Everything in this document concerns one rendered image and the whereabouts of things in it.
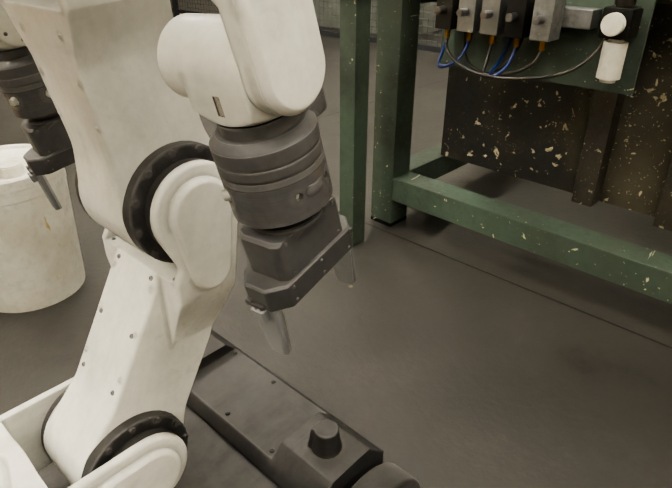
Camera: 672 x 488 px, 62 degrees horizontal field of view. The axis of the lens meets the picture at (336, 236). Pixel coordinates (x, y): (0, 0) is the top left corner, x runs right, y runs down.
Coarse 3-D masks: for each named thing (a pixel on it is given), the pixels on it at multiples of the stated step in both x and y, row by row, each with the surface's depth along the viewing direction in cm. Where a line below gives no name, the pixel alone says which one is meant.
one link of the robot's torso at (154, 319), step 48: (192, 192) 59; (192, 240) 61; (144, 288) 67; (192, 288) 65; (96, 336) 72; (144, 336) 67; (192, 336) 73; (96, 384) 70; (144, 384) 69; (192, 384) 76; (48, 432) 72; (96, 432) 67; (144, 432) 70
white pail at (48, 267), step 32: (0, 160) 145; (0, 192) 130; (32, 192) 135; (64, 192) 146; (0, 224) 134; (32, 224) 138; (64, 224) 147; (0, 256) 138; (32, 256) 141; (64, 256) 149; (0, 288) 143; (32, 288) 145; (64, 288) 151
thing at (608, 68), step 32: (448, 0) 132; (480, 0) 128; (512, 0) 121; (544, 0) 117; (576, 0) 122; (608, 0) 118; (640, 0) 114; (448, 32) 137; (480, 32) 129; (512, 32) 124; (544, 32) 119; (576, 32) 124; (608, 32) 112; (640, 32) 116; (448, 64) 137; (480, 64) 143; (512, 64) 137; (544, 64) 132; (576, 64) 127; (608, 64) 116
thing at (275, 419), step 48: (240, 384) 97; (288, 384) 98; (192, 432) 90; (240, 432) 88; (288, 432) 88; (336, 432) 80; (48, 480) 83; (192, 480) 83; (240, 480) 83; (288, 480) 81; (336, 480) 78
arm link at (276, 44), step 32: (224, 0) 33; (256, 0) 33; (288, 0) 35; (256, 32) 34; (288, 32) 36; (256, 64) 35; (288, 64) 37; (320, 64) 39; (256, 96) 37; (288, 96) 38
